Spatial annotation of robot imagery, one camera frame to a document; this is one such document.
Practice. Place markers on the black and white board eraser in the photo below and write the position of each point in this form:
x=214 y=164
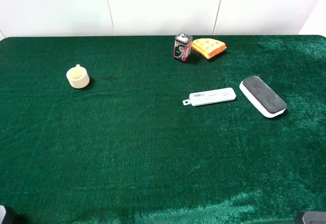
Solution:
x=263 y=98

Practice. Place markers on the cream ceramic cup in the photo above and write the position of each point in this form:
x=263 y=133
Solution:
x=78 y=77

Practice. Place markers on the green velvet tablecloth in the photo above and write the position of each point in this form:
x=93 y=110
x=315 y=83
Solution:
x=125 y=149

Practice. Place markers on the white rectangular remote case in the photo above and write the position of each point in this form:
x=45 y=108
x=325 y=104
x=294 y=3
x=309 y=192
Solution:
x=210 y=97

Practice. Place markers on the orange waffle toy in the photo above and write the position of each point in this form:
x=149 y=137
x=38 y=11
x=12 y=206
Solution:
x=208 y=47

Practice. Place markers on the black chewing gum can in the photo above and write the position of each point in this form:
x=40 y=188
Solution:
x=182 y=47

